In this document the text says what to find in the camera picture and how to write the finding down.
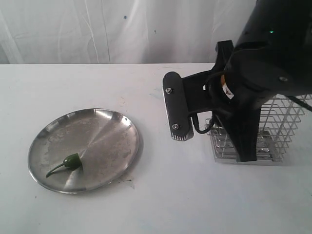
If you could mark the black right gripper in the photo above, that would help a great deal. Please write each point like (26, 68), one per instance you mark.
(237, 100)

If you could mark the green vegetable with stem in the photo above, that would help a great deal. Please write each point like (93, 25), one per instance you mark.
(71, 162)

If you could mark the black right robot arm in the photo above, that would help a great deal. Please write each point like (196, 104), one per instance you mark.
(272, 56)

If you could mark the round steel plate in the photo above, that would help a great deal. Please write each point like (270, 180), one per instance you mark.
(107, 142)

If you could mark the white backdrop curtain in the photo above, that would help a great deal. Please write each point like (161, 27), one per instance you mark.
(118, 31)

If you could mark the wire metal utensil rack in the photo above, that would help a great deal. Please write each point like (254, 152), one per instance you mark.
(279, 120)

